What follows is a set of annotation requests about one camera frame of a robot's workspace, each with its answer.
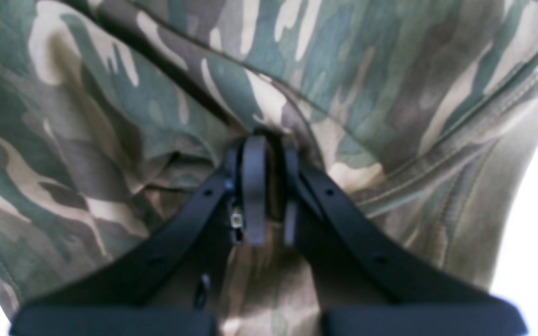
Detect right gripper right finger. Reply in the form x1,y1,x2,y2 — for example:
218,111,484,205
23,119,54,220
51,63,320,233
283,148,527,336

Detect camouflage t-shirt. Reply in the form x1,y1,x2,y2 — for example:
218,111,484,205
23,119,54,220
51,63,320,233
0,0,538,336

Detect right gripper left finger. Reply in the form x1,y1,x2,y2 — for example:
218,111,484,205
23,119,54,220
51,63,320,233
9,136,267,336

